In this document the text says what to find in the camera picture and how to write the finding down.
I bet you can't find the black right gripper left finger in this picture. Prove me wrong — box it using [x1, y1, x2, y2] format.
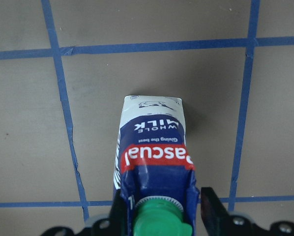
[109, 189, 128, 236]

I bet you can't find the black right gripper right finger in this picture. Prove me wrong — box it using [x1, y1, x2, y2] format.
[201, 187, 230, 236]

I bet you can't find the blue white milk carton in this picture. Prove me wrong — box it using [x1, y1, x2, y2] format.
[114, 95, 199, 236]

